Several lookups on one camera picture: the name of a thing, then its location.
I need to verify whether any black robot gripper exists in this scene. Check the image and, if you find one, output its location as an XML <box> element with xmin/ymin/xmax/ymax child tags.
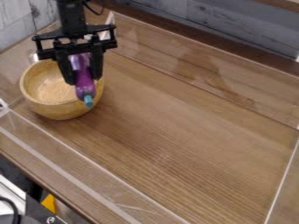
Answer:
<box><xmin>33</xmin><ymin>24</ymin><xmax>118</xmax><ymax>85</ymax></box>

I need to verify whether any purple toy eggplant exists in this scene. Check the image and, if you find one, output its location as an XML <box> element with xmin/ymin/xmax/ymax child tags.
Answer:
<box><xmin>70</xmin><ymin>53</ymin><xmax>97</xmax><ymax>108</ymax></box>

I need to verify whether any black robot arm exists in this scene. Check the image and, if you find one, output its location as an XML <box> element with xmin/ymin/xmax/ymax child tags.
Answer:
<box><xmin>33</xmin><ymin>0</ymin><xmax>118</xmax><ymax>85</ymax></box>

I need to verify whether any brown wooden bowl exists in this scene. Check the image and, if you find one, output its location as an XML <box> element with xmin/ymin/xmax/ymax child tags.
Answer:
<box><xmin>21</xmin><ymin>59</ymin><xmax>105</xmax><ymax>120</ymax></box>

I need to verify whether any clear acrylic table barrier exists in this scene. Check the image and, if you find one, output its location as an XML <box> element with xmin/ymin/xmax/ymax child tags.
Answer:
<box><xmin>0</xmin><ymin>15</ymin><xmax>299</xmax><ymax>224</ymax></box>

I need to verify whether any yellow label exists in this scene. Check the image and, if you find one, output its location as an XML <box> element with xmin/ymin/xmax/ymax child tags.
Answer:
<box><xmin>42</xmin><ymin>194</ymin><xmax>57</xmax><ymax>214</ymax></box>

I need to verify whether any clear acrylic corner bracket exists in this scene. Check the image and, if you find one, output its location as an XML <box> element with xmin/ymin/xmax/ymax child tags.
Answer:
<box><xmin>93</xmin><ymin>10</ymin><xmax>118</xmax><ymax>42</ymax></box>

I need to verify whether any black cable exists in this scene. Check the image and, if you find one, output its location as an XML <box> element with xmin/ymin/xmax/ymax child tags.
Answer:
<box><xmin>0</xmin><ymin>196</ymin><xmax>22</xmax><ymax>224</ymax></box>

